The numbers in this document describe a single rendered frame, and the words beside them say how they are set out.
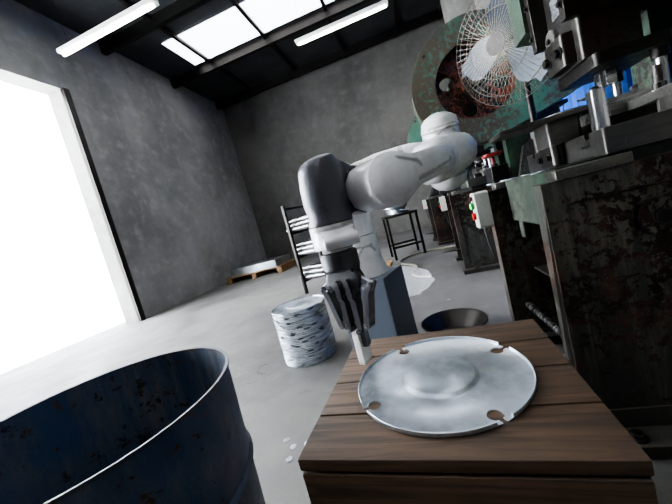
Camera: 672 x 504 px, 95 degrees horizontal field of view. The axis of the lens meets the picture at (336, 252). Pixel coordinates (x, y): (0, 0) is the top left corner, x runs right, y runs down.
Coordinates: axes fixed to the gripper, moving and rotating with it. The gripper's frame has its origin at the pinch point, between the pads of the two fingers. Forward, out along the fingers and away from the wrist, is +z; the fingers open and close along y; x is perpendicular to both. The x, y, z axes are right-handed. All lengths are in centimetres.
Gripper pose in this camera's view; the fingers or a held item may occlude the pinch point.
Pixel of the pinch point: (362, 345)
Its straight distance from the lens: 66.2
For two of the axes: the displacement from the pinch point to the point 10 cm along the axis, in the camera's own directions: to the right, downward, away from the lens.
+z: 2.5, 9.6, 1.0
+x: -5.7, 2.3, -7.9
